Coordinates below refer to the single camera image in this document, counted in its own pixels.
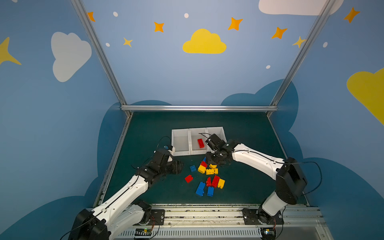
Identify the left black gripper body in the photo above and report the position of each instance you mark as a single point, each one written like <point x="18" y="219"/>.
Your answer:
<point x="176" y="167"/>

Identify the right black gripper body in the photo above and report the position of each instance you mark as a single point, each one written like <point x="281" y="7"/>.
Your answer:
<point x="216" y="156"/>

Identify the long red brick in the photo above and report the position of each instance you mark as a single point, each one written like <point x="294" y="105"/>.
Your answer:
<point x="201" y="143"/>
<point x="215" y="181"/>

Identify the red curved brick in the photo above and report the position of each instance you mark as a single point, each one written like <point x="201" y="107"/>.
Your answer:
<point x="208" y="182"/>

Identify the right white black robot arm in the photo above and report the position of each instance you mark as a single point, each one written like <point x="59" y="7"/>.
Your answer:
<point x="287" y="174"/>

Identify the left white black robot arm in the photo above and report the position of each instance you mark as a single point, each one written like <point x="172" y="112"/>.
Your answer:
<point x="116" y="214"/>

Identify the yellow brick studs centre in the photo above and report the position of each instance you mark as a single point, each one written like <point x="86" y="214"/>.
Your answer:
<point x="210" y="171"/>

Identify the right white bin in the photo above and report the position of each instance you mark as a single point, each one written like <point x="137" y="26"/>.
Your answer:
<point x="219" y="131"/>

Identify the white bin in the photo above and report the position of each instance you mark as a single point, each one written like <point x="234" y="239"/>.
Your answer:
<point x="219" y="131"/>
<point x="198" y="137"/>
<point x="180" y="142"/>

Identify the middle white bin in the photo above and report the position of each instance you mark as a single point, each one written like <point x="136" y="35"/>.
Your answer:
<point x="198" y="137"/>

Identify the left white bin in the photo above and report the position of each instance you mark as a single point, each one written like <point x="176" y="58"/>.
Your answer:
<point x="180" y="142"/>

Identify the long blue brick bottom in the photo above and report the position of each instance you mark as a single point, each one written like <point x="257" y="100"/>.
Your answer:
<point x="200" y="189"/>

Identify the left circuit board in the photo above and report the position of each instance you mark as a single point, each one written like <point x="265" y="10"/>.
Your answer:
<point x="143" y="234"/>

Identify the circuit board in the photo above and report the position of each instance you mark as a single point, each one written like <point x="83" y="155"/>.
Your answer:
<point x="143" y="234"/>
<point x="268" y="234"/>

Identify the right circuit board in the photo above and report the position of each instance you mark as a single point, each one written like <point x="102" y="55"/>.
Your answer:
<point x="268" y="234"/>

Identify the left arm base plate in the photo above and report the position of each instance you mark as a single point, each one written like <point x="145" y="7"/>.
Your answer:
<point x="156" y="217"/>

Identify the aluminium rail front base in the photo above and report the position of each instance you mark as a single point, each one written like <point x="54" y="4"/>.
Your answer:
<point x="225" y="222"/>

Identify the aluminium frame back bar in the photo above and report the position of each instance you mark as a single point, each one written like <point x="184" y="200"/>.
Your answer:
<point x="156" y="108"/>

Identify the aluminium frame right post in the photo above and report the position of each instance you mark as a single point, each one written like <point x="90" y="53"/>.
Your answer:
<point x="311" y="38"/>

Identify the aluminium frame post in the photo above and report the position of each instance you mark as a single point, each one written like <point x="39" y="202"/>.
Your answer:
<point x="311" y="38"/>
<point x="87" y="24"/>

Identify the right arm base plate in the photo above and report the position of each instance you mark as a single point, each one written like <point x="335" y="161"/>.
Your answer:
<point x="259" y="217"/>

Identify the aluminium frame left post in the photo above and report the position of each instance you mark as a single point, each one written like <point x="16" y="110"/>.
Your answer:
<point x="87" y="24"/>

